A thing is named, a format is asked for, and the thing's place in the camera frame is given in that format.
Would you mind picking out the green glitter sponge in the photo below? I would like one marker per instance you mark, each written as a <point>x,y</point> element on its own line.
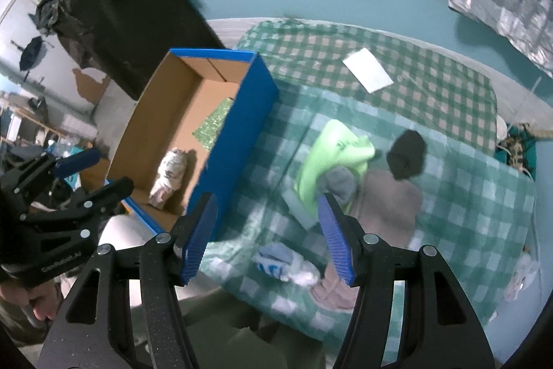
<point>214,122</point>

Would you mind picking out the dark folded umbrella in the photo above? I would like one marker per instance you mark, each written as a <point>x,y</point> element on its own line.
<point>32,51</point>

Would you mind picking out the hanging black garment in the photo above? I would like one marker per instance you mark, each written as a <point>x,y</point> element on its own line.
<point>129,27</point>

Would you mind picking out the blue and white cloth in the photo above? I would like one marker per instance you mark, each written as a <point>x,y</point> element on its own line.
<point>276,261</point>

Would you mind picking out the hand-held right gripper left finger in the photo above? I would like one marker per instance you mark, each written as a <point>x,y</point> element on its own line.
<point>198,239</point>

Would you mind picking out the green beige checked sheet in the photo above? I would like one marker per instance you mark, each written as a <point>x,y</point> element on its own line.
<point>432,92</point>

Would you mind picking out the black cloth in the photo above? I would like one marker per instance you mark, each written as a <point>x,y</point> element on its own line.
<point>406,155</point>

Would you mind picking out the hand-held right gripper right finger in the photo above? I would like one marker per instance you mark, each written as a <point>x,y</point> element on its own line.
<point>335,239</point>

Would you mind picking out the light green plastic bag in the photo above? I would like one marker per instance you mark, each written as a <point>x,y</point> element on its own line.
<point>328,153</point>

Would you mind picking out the grey cloth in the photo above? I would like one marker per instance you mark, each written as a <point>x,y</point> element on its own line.
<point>341,183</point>

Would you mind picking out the white plastic bag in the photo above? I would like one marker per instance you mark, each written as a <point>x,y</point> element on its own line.
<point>520,274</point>

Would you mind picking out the white paper sheet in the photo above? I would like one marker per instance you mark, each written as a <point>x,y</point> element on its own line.
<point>367,70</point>

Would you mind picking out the pink cloth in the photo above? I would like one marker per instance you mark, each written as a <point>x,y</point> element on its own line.
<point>330,291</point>

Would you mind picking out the blue cardboard box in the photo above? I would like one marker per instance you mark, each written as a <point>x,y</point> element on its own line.
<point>242,135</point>

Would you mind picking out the person's left hand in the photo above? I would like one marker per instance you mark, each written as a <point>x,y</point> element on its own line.
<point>36,300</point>

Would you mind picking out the green white checked blanket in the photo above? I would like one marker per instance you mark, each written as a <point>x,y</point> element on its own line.
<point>453,222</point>

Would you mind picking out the teal crate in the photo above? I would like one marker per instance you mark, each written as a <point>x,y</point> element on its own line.
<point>529,153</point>

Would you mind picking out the rolled pale patterned cloth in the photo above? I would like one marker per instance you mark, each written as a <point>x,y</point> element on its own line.
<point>168,176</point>

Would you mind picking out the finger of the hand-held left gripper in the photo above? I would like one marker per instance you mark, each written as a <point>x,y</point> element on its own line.
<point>80,162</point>
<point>103,196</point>

